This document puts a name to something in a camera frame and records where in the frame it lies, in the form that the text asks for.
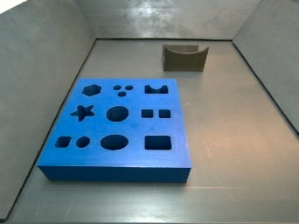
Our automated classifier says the blue foam shape-sorter block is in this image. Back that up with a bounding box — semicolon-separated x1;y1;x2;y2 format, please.
37;78;192;183

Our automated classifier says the dark curved cradle stand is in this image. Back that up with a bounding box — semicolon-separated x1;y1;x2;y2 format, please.
162;45;209;72

